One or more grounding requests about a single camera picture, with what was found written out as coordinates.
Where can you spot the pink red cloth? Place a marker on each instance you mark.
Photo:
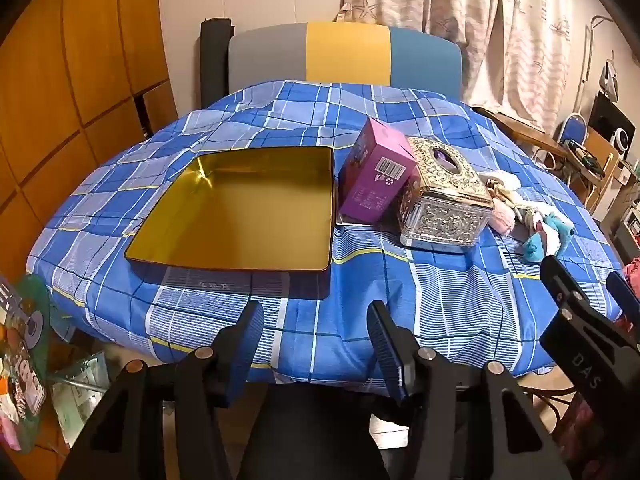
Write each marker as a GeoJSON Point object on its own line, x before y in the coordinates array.
{"type": "Point", "coordinates": [634, 270]}

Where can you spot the beige rabbit plush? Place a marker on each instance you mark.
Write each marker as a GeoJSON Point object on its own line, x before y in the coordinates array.
{"type": "Point", "coordinates": [500, 185]}

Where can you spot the blue folding chair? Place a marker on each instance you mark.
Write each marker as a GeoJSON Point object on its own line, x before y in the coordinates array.
{"type": "Point", "coordinates": [575, 127]}

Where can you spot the printed white curtain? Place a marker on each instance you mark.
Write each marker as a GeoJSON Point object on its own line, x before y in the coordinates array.
{"type": "Point", "coordinates": [480, 20]}

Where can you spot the black monitor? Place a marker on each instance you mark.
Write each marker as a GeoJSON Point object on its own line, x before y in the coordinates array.
{"type": "Point", "coordinates": [605, 115]}

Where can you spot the clear plastic bag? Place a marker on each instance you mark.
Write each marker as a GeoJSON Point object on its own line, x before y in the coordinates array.
{"type": "Point", "coordinates": [82, 395]}

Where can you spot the gold metal tin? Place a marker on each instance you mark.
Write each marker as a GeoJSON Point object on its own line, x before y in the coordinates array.
{"type": "Point", "coordinates": [240, 210]}

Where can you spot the purple toy spatula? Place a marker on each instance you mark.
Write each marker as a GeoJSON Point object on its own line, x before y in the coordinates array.
{"type": "Point", "coordinates": [34, 329]}

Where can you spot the black rolled mat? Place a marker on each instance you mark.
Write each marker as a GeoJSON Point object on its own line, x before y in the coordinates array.
{"type": "Point", "coordinates": [215, 60]}

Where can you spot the small white fan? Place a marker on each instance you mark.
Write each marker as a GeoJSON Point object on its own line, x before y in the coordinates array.
{"type": "Point", "coordinates": [622, 140]}

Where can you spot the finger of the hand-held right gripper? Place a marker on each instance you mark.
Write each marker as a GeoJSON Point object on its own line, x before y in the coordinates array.
{"type": "Point", "coordinates": [627, 297]}
{"type": "Point", "coordinates": [562, 287]}

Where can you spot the pink towel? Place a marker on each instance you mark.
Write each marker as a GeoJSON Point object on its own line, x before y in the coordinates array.
{"type": "Point", "coordinates": [502, 217]}

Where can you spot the purple cardboard box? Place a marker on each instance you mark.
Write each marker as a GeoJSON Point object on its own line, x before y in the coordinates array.
{"type": "Point", "coordinates": [372, 170]}

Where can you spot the wooden wardrobe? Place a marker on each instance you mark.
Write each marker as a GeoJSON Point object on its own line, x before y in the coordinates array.
{"type": "Point", "coordinates": [65, 85]}

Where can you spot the ornate silver tissue box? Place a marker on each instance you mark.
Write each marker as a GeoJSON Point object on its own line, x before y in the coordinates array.
{"type": "Point", "coordinates": [440, 210]}

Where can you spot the green glass side table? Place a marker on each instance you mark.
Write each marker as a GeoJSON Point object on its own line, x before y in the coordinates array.
{"type": "Point", "coordinates": [30, 435]}

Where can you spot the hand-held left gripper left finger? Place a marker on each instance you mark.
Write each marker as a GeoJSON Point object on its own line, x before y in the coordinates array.
{"type": "Point", "coordinates": [247, 341]}

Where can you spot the blue plaid tablecloth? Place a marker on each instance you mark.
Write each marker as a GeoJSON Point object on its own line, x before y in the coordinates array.
{"type": "Point", "coordinates": [450, 300]}

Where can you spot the blue teddy bear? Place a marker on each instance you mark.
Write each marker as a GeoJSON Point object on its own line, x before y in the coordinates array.
{"type": "Point", "coordinates": [532, 250]}

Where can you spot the wooden side desk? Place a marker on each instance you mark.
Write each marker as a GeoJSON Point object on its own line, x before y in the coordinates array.
{"type": "Point", "coordinates": [520, 130]}

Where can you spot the grey yellow blue chair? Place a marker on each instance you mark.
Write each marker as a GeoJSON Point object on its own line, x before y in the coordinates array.
{"type": "Point", "coordinates": [345, 50]}

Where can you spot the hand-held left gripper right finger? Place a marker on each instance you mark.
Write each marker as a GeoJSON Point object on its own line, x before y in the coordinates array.
{"type": "Point", "coordinates": [386, 341]}

